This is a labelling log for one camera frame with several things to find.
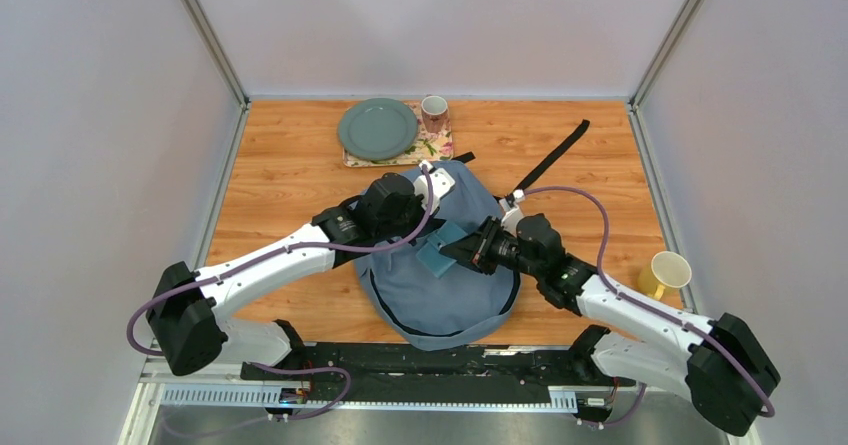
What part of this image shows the teal wallet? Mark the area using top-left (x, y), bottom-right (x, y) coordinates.
top-left (416, 221), bottom-right (467, 279)

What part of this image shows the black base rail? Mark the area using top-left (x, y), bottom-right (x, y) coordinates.
top-left (240, 336), bottom-right (633, 421)

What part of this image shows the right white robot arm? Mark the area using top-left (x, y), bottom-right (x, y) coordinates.
top-left (440, 214), bottom-right (781, 436)

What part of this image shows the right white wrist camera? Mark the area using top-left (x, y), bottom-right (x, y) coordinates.
top-left (498, 189), bottom-right (526, 236)

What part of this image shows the blue-grey backpack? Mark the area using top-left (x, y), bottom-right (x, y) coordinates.
top-left (352, 119), bottom-right (592, 353)

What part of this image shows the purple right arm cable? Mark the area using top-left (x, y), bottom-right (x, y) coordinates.
top-left (519, 186), bottom-right (778, 430)

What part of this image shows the yellow mug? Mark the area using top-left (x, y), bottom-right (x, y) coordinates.
top-left (637, 251), bottom-right (693, 300)

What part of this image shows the pink patterned mug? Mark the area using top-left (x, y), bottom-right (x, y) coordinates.
top-left (420, 95), bottom-right (449, 133)

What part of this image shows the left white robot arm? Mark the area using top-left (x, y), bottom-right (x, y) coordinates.
top-left (131, 164), bottom-right (455, 380)

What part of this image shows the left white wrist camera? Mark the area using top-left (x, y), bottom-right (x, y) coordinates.
top-left (412, 160), bottom-right (456, 216)

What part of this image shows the floral placemat tray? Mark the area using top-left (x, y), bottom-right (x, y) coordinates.
top-left (343, 101), bottom-right (454, 168)

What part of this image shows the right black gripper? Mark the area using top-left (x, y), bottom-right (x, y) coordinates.
top-left (439, 217), bottom-right (542, 280)

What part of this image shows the green ceramic plate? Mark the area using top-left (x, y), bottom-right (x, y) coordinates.
top-left (337, 98), bottom-right (419, 161)

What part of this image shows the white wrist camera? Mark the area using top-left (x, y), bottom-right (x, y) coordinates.
top-left (498, 189), bottom-right (526, 236)
top-left (412, 160), bottom-right (456, 216)

